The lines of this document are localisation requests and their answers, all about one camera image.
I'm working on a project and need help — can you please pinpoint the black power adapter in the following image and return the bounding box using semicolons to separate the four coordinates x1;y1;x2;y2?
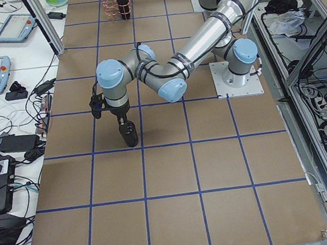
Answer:
47;11;66;20

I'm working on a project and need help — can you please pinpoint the aluminium frame post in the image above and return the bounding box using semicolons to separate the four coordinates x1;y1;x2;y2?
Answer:
22;0;65;57

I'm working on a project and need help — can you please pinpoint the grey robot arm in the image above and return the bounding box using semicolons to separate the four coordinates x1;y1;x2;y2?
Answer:
90;0;258;126

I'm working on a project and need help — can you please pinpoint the dark wine bottle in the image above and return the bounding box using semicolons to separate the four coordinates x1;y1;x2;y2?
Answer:
117;115;139;147
116;0;131;20

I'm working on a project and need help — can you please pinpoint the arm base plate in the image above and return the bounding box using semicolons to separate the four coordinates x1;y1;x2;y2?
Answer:
209;62;264;99

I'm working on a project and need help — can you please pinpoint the copper wire wine basket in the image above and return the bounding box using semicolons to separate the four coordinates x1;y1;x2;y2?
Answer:
103;0;121;20

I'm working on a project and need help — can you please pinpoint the teach pendant far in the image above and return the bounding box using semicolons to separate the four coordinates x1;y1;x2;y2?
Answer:
0;14;36;43

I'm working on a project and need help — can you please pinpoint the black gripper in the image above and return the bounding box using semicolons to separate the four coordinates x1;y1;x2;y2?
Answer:
109;101;130;124

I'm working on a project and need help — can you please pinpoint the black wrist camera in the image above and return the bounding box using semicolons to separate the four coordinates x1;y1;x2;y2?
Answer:
89;93;106;119

